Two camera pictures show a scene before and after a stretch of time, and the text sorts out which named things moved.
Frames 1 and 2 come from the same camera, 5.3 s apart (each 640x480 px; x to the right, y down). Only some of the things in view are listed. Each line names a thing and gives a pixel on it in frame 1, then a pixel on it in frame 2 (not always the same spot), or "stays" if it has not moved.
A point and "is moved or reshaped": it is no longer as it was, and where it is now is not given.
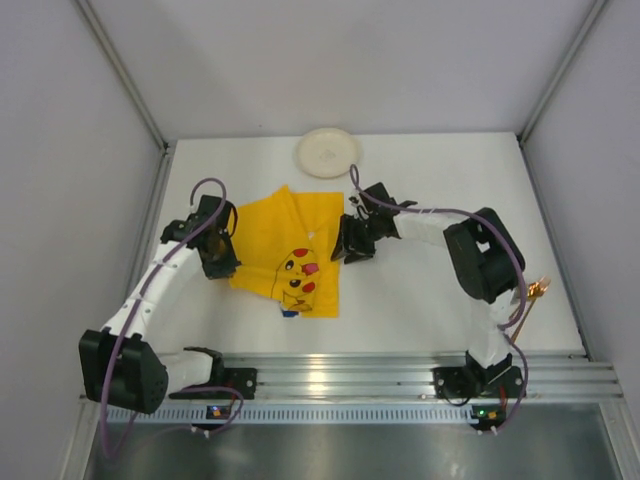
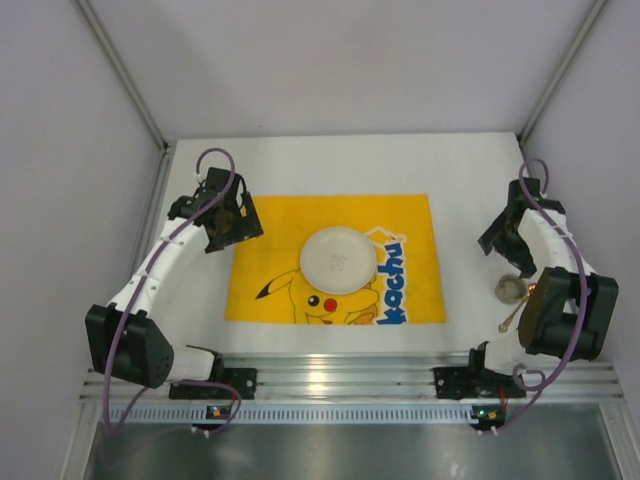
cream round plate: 327,152 -> 338,260
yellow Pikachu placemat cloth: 285,246 is moved or reshaped
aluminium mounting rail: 571,374 stays
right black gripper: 355,240 -> 498,241
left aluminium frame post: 114,58 stays
